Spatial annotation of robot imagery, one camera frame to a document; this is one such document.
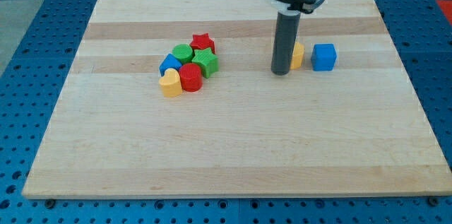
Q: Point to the red star block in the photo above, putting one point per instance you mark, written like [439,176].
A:
[202,41]

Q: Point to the blue cube block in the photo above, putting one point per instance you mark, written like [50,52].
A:
[323,57]

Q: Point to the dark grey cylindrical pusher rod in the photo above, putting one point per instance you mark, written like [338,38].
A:
[285,35]

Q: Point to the light wooden board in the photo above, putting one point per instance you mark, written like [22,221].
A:
[358,130]

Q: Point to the green cylinder block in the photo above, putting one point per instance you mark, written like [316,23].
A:
[183,53]

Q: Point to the yellow block behind rod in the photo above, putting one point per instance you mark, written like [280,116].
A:
[297,56]

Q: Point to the green star block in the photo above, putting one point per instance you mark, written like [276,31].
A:
[207,61]

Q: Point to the red cylinder block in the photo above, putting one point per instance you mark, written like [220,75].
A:
[191,77]

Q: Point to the yellow heart block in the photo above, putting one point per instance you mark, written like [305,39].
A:
[170,83]

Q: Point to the blue pentagon block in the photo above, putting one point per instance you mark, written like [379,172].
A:
[170,62]

